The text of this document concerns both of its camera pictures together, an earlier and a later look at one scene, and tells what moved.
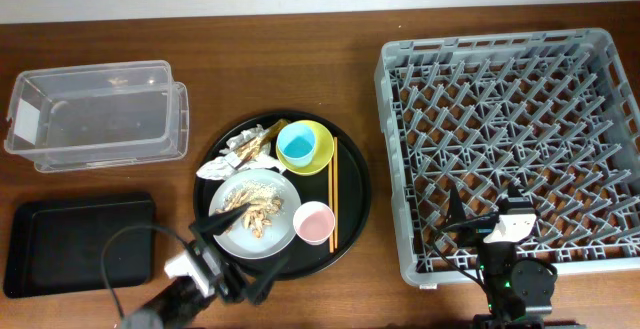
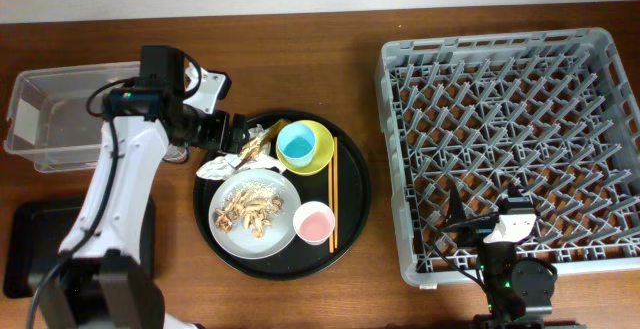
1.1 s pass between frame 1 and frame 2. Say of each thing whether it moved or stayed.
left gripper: moved
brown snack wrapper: stayed
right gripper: stayed
